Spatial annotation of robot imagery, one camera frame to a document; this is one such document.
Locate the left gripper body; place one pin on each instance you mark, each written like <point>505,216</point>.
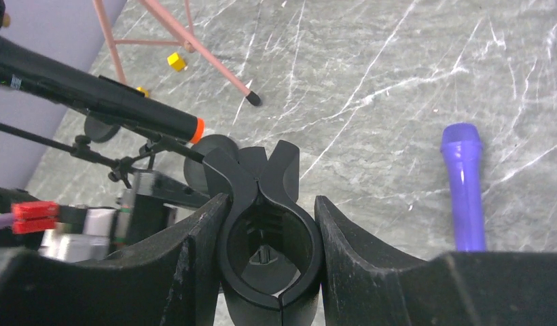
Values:
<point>151,204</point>

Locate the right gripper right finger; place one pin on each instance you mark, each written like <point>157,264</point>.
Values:
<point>369,282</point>

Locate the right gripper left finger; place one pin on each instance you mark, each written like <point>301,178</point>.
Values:
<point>170,278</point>

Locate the black round-base stand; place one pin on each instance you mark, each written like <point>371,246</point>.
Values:
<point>264,189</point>
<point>193,171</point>

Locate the purple microphone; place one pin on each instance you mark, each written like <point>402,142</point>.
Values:
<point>461,149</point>

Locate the black microphone orange tip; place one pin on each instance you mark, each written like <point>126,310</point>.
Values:
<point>112,102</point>

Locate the black tripod mic stand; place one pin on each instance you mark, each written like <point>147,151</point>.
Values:
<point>120,168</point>

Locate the pink music stand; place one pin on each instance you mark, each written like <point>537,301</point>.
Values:
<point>183,36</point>

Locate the yellow cube near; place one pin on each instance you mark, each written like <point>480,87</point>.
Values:
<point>143,91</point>

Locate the yellow cube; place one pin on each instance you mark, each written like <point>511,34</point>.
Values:
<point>143,91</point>
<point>176,62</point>

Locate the yellow cube far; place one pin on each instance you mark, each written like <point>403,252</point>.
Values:
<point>176,62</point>

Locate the black shock-mount stand left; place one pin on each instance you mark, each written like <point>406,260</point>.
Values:
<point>99,132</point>

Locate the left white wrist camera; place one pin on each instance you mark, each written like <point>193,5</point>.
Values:
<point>70,233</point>

